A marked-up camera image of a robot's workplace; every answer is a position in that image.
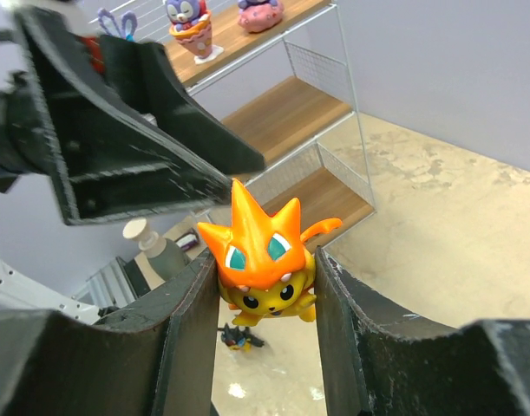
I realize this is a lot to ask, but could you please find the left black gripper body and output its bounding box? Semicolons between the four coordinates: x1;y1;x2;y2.
0;25;56;193

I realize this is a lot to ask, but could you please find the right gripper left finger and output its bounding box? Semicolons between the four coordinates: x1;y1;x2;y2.
0;251;219;415

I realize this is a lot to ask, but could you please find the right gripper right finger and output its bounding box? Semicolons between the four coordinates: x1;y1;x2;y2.
315;249;530;415

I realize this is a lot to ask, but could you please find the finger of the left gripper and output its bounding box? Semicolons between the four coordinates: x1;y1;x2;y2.
13;6;232;225
99;35;265;173

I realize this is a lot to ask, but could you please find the small purple bunny toy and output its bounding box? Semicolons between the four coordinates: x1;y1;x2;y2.
97;8;138;42

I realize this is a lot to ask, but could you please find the orange dragon toy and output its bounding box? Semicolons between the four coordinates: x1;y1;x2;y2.
197;179;342;327

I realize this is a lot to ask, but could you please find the green bottle white cap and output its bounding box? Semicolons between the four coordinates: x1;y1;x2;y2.
122;218;191;281

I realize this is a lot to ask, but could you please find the white wire wooden shelf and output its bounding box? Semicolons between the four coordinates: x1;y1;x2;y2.
108;1;376;248

